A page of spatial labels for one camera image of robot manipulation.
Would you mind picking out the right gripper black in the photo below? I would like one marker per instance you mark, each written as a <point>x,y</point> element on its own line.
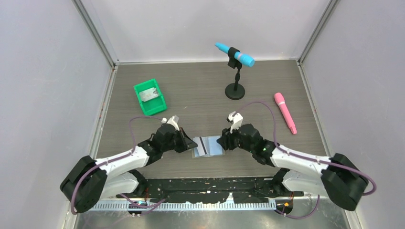
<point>226,140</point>

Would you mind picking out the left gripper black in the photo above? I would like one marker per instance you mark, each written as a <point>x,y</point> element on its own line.
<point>186,143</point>

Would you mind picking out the grey leather card holder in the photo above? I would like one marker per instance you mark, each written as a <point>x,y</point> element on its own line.
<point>215,148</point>

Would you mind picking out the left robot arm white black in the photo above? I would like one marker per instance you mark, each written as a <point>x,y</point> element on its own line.
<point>91,180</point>

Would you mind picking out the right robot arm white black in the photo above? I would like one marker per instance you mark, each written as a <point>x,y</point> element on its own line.
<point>334,177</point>

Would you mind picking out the silver VIP card stack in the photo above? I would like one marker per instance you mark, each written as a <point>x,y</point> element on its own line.
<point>149,94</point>

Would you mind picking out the green plastic bin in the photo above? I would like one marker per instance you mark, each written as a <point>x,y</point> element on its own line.
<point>153,106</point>

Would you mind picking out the black microphone stand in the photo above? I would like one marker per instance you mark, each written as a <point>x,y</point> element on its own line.
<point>234,91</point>

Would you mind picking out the pink toy microphone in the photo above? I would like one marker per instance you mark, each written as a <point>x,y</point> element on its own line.
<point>280,101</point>

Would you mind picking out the blue toy microphone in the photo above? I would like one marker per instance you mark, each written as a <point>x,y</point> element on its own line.
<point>235,55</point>

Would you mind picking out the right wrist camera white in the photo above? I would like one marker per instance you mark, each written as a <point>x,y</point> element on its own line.
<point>235,119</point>

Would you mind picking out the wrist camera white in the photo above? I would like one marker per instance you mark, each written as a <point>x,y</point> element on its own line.
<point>172,121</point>
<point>235,119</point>

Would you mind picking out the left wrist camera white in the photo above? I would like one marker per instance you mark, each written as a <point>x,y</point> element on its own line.
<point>172,121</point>

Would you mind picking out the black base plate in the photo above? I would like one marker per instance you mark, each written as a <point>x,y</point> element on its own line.
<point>208,189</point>

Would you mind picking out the aluminium frame rail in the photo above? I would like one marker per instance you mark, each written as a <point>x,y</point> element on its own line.
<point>122,202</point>

